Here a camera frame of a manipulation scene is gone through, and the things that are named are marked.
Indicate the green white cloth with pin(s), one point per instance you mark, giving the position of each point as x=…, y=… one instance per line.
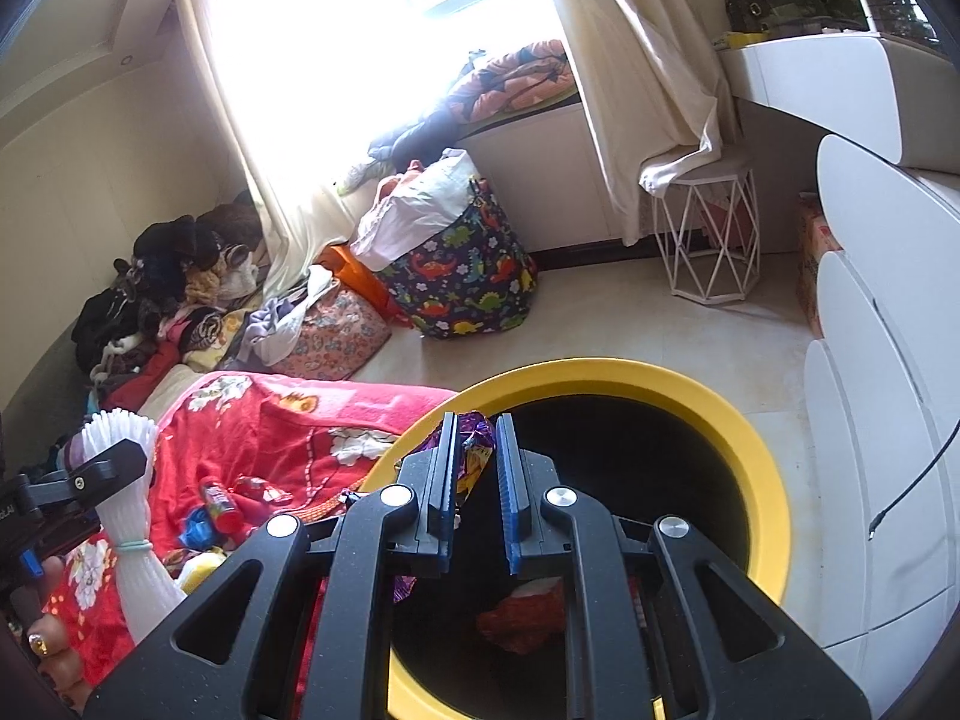
x=360, y=176

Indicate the white foam net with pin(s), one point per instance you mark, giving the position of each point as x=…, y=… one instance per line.
x=139, y=592

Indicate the brown floral blanket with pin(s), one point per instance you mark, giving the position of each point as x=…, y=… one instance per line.
x=206, y=337

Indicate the pink orange clothes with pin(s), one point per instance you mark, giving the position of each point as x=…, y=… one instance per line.
x=397, y=180

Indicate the cream curtain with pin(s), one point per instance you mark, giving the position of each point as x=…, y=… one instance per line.
x=637, y=52
x=300, y=240

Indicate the black framed window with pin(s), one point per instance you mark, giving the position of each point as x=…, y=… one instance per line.
x=337, y=15

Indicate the purple yellow snack wrapper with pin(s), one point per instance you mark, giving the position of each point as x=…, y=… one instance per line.
x=472, y=457

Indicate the orange patterned quilt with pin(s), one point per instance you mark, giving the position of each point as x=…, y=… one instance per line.
x=517, y=79

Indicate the pile of dark clothes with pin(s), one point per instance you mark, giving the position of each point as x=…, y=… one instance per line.
x=172, y=240

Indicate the dinosaur print laundry basket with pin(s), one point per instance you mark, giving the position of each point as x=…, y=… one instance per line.
x=465, y=285

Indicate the pink floral bag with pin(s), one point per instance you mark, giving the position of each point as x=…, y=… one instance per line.
x=337, y=337

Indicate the yellow rimmed black bin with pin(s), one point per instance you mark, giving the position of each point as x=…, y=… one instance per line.
x=675, y=390

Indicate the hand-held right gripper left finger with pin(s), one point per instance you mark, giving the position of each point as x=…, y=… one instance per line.
x=446, y=480

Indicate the red snack packet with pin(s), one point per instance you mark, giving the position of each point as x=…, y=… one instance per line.
x=219, y=506
x=262, y=490

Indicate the pale yellow wrapper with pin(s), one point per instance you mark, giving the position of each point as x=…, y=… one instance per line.
x=201, y=570

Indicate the lilac and white clothes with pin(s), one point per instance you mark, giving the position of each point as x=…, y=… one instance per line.
x=277, y=322

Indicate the blue wrapper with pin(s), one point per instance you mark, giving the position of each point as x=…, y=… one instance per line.
x=199, y=529

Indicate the orange cardboard box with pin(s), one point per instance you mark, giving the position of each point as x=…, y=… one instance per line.
x=817, y=262

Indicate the large white plastic bag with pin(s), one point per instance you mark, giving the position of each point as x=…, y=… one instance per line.
x=420, y=210

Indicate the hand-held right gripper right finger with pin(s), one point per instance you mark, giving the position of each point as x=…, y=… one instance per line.
x=514, y=495

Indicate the pink box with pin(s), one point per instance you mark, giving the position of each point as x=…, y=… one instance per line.
x=731, y=221

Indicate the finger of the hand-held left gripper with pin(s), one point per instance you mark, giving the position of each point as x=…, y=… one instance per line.
x=112, y=465

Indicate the red floral blanket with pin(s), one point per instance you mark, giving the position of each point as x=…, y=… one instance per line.
x=262, y=427

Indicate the orange bag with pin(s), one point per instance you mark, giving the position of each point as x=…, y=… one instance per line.
x=352, y=270

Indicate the camouflage bag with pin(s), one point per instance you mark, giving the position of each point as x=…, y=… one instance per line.
x=787, y=11

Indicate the person's left hand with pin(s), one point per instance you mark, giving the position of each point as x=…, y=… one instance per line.
x=56, y=652

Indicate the small yellow item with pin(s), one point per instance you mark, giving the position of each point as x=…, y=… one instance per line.
x=735, y=40

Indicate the clear storage containers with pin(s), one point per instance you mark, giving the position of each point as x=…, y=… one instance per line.
x=896, y=4

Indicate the white desk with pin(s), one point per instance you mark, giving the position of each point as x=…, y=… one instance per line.
x=810, y=82

